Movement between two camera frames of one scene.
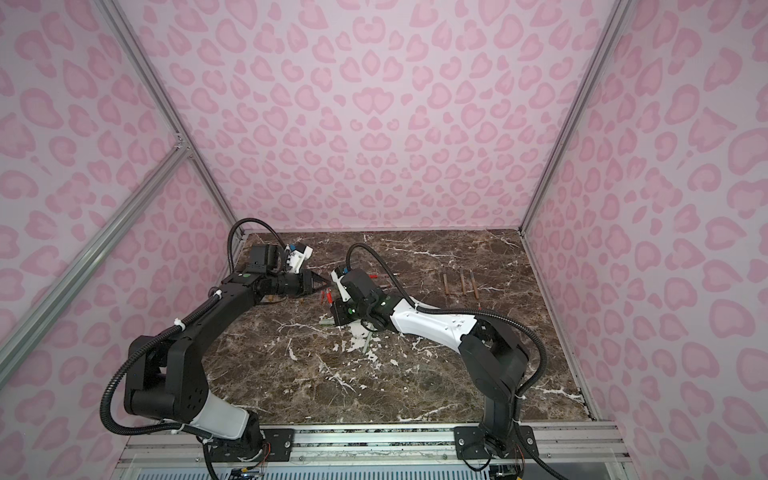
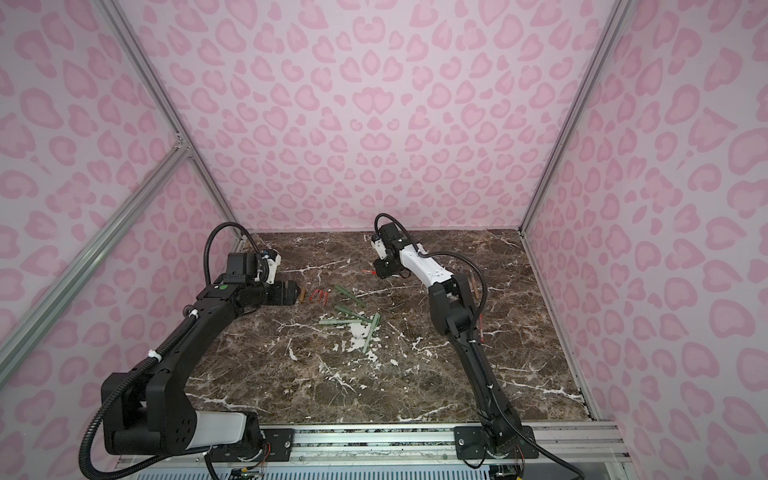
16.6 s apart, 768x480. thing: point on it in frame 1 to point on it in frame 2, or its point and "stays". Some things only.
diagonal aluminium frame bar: [178, 157] stays
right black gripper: [338, 313] to [380, 269]
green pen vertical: [367, 342] stays
